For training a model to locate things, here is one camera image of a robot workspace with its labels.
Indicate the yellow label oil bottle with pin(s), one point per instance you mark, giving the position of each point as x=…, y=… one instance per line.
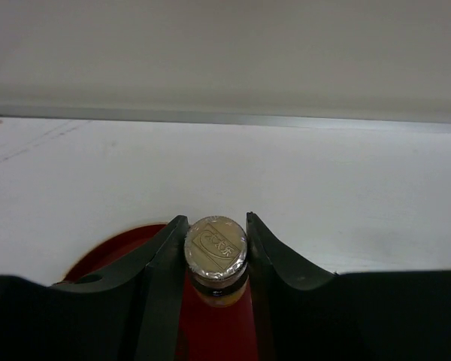
x=215, y=250

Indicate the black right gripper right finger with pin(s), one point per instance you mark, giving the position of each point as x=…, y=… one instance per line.
x=303, y=312

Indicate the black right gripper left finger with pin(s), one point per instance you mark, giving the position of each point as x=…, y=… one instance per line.
x=127, y=310

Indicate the round red lacquer tray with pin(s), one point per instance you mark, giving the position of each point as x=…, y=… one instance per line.
x=205, y=332

